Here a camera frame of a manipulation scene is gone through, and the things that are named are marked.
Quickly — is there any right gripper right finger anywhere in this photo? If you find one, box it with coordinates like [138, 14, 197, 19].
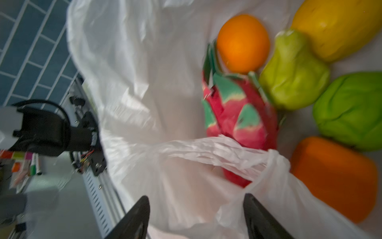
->
[243, 193, 294, 239]

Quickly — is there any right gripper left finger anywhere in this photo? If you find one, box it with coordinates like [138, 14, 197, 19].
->
[105, 196, 150, 239]

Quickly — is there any orange persimmon toy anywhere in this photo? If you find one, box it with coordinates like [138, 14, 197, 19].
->
[290, 137, 378, 223]

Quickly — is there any pink dragon fruit toy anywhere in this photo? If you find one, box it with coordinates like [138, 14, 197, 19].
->
[201, 40, 280, 188]

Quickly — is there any white plastic bag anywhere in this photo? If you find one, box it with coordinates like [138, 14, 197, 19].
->
[67, 1, 382, 239]

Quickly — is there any round orange toy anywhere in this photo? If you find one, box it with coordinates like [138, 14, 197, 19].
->
[216, 15, 270, 74]

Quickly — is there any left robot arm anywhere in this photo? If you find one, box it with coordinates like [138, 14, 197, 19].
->
[1, 100, 100, 156]

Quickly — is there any green pear toy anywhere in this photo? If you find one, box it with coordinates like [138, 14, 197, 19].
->
[259, 29, 330, 111]

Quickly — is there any yellow mango toy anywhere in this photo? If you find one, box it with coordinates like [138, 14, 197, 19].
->
[291, 1, 382, 62]

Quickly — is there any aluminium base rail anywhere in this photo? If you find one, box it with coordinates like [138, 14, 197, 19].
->
[62, 77, 125, 239]

